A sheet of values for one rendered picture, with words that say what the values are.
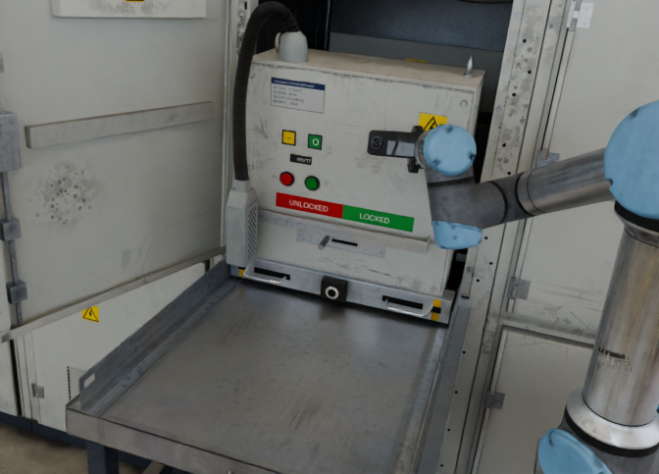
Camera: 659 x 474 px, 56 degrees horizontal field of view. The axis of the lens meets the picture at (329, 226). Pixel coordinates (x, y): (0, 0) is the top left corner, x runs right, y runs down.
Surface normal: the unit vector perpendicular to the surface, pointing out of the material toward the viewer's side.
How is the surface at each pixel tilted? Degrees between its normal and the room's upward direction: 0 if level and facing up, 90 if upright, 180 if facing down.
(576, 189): 112
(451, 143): 75
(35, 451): 0
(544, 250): 90
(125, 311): 90
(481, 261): 90
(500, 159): 90
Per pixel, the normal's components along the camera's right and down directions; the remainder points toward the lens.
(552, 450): -0.85, 0.31
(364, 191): -0.30, 0.39
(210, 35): 0.81, 0.28
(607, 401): -0.66, 0.29
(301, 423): 0.08, -0.93
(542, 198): -0.73, 0.51
